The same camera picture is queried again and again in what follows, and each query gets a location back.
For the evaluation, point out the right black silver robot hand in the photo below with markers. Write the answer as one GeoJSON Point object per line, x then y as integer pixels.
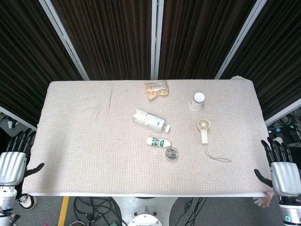
{"type": "Point", "coordinates": [285, 176]}

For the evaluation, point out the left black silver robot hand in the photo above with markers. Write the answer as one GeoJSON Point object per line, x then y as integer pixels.
{"type": "Point", "coordinates": [11, 168]}

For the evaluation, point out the small white handheld fan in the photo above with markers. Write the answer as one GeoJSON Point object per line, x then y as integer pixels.
{"type": "Point", "coordinates": [204, 134]}

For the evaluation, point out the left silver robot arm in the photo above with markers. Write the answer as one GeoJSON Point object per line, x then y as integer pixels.
{"type": "Point", "coordinates": [7, 200]}

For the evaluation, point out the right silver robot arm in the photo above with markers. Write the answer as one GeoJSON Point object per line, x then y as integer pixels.
{"type": "Point", "coordinates": [290, 209]}

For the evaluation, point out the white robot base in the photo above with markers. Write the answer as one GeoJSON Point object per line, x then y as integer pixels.
{"type": "Point", "coordinates": [145, 212]}

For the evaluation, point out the black white sneaker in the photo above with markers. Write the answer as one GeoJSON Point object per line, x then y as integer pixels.
{"type": "Point", "coordinates": [28, 202]}

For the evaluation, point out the beige waffle tablecloth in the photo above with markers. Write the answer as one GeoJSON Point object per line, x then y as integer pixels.
{"type": "Point", "coordinates": [105, 141]}

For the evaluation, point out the clear round box of clips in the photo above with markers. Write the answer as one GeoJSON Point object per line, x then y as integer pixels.
{"type": "Point", "coordinates": [171, 154]}

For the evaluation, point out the white paper cup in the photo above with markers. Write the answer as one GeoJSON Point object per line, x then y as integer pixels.
{"type": "Point", "coordinates": [196, 102]}

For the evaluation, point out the white table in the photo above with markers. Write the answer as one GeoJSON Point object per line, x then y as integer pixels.
{"type": "Point", "coordinates": [141, 194]}

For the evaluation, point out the small white green bottle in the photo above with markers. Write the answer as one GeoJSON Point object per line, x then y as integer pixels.
{"type": "Point", "coordinates": [157, 142]}

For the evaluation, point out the clear square plastic bottle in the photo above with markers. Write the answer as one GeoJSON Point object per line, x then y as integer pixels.
{"type": "Point", "coordinates": [150, 120]}

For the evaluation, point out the clear bag of snacks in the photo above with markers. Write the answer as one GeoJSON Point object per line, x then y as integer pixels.
{"type": "Point", "coordinates": [157, 89]}

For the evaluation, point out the dark corrugated partition panel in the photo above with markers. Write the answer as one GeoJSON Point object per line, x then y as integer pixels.
{"type": "Point", "coordinates": [110, 37]}
{"type": "Point", "coordinates": [202, 37]}

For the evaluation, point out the grey metal frame rail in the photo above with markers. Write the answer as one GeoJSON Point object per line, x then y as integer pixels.
{"type": "Point", "coordinates": [282, 113]}
{"type": "Point", "coordinates": [16, 117]}

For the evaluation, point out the grey metal frame post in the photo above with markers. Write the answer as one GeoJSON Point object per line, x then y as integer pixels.
{"type": "Point", "coordinates": [240, 40]}
{"type": "Point", "coordinates": [156, 40]}
{"type": "Point", "coordinates": [63, 38]}

